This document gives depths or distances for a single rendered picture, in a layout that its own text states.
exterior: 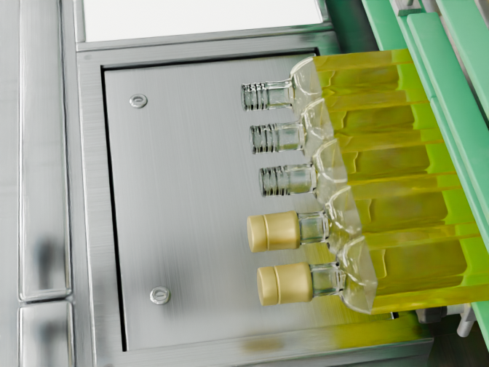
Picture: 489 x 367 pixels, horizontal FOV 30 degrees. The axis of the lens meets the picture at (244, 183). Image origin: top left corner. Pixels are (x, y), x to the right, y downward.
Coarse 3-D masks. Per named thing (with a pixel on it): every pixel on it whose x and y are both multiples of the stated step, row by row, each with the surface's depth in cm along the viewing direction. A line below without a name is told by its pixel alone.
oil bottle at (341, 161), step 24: (336, 144) 87; (360, 144) 87; (384, 144) 87; (408, 144) 87; (432, 144) 88; (312, 168) 87; (336, 168) 85; (360, 168) 85; (384, 168) 85; (408, 168) 86; (432, 168) 86; (312, 192) 88
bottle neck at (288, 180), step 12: (264, 168) 87; (276, 168) 87; (288, 168) 87; (300, 168) 87; (264, 180) 86; (276, 180) 86; (288, 180) 86; (300, 180) 87; (312, 180) 87; (264, 192) 87; (276, 192) 87; (288, 192) 87; (300, 192) 87
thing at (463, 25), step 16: (448, 0) 84; (464, 0) 84; (480, 0) 85; (448, 16) 83; (464, 16) 83; (480, 16) 83; (464, 32) 82; (480, 32) 82; (464, 48) 80; (480, 48) 80; (464, 64) 80; (480, 64) 79; (480, 80) 78; (480, 96) 77
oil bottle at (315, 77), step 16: (304, 64) 95; (320, 64) 94; (336, 64) 94; (352, 64) 95; (368, 64) 95; (384, 64) 95; (400, 64) 95; (288, 80) 95; (304, 80) 93; (320, 80) 93; (336, 80) 93; (352, 80) 93; (368, 80) 93; (384, 80) 93; (400, 80) 93; (416, 80) 93; (304, 96) 93; (320, 96) 92
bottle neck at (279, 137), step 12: (252, 132) 90; (264, 132) 90; (276, 132) 90; (288, 132) 91; (300, 132) 91; (252, 144) 92; (264, 144) 90; (276, 144) 91; (288, 144) 91; (300, 144) 91
